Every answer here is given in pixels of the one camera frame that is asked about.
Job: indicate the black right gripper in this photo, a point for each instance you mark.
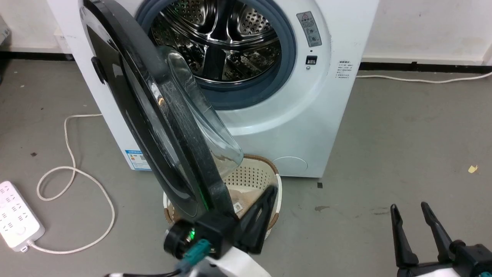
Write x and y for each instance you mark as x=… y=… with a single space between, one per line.
x=471 y=257

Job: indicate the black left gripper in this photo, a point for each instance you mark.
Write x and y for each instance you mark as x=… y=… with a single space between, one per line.
x=215 y=232

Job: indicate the black round washing machine door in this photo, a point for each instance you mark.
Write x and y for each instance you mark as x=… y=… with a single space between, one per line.
x=127 y=96

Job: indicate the white front-load washing machine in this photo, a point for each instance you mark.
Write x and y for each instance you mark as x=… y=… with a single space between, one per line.
x=330 y=115

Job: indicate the grey rubber door gasket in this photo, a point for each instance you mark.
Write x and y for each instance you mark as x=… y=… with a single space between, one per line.
x=289 y=57

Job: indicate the black door latch socket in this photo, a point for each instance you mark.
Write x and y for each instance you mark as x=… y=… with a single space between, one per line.
x=311 y=60

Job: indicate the white perforated laundry basket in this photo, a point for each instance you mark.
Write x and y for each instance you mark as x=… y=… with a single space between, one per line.
x=253 y=179

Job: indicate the round filter cover panel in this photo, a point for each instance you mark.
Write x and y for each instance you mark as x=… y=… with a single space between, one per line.
x=292 y=166

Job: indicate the yellow paper scrap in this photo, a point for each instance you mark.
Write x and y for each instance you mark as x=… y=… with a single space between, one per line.
x=472 y=169

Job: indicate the blue white energy label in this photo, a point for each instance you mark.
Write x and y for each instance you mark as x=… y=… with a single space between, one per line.
x=136 y=159

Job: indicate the small text label sticker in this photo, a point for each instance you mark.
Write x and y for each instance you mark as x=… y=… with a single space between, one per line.
x=344 y=69

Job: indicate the steel perforated washer drum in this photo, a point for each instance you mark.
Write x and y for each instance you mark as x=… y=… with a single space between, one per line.
x=238 y=42

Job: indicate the grey warning sticker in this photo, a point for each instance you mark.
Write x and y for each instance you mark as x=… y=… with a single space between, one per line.
x=309 y=29

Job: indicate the white power strip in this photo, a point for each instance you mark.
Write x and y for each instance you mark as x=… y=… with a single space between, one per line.
x=15 y=215

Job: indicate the grey object at wall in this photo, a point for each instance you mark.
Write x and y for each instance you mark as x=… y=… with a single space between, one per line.
x=4 y=32

